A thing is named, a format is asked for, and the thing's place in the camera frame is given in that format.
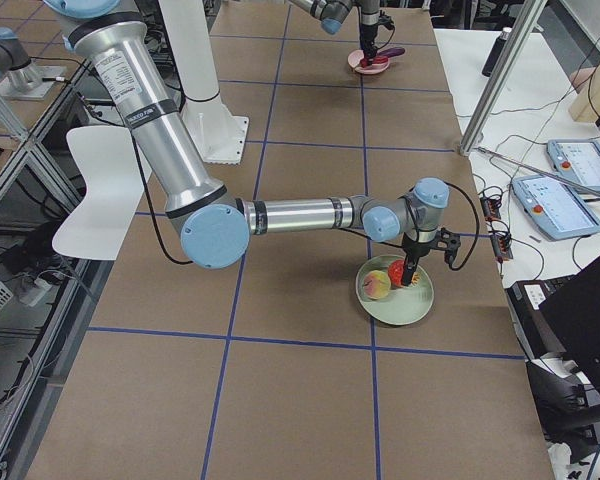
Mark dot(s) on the red pomegranate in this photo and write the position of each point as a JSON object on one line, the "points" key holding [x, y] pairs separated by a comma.
{"points": [[395, 272]]}

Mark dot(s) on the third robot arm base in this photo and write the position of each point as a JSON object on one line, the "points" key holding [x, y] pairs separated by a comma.
{"points": [[21, 78]]}

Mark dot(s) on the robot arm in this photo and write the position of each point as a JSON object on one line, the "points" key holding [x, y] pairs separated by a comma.
{"points": [[332, 13], [215, 227]]}

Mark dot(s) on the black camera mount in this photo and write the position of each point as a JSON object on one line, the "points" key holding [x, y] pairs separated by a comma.
{"points": [[447, 242], [386, 21]]}

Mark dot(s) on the purple eggplant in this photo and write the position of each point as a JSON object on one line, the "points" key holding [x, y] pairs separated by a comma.
{"points": [[392, 52]]}

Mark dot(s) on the pink plate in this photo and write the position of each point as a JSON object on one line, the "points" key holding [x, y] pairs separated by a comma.
{"points": [[353, 60]]}

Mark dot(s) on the teach pendant near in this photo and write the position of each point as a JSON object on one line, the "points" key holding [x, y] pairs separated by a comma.
{"points": [[555, 208]]}

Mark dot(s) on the white chair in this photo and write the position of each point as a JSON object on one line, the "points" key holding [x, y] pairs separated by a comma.
{"points": [[96, 228]]}

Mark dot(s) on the peach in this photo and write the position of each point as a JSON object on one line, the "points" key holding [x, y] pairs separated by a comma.
{"points": [[376, 285]]}

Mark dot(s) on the black laptop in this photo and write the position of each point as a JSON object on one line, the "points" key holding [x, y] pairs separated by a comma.
{"points": [[562, 315]]}

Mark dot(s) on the black bottle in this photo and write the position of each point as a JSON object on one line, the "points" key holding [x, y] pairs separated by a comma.
{"points": [[495, 51]]}

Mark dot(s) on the green plate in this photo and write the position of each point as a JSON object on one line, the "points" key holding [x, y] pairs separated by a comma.
{"points": [[402, 306]]}

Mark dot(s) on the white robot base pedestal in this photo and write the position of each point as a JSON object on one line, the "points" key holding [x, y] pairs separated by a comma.
{"points": [[218, 135]]}

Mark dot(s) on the teach pendant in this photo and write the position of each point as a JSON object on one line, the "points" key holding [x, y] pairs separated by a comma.
{"points": [[555, 208], [577, 161]]}

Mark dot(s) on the teach pendant far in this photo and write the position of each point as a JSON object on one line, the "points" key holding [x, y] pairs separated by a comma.
{"points": [[577, 161]]}

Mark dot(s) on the aluminium frame post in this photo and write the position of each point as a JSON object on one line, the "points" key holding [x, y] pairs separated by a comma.
{"points": [[523, 26]]}

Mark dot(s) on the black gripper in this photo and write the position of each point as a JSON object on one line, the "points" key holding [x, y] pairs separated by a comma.
{"points": [[413, 248], [367, 26]]}

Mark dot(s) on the red chili pepper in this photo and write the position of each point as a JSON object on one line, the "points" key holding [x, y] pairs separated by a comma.
{"points": [[375, 62]]}

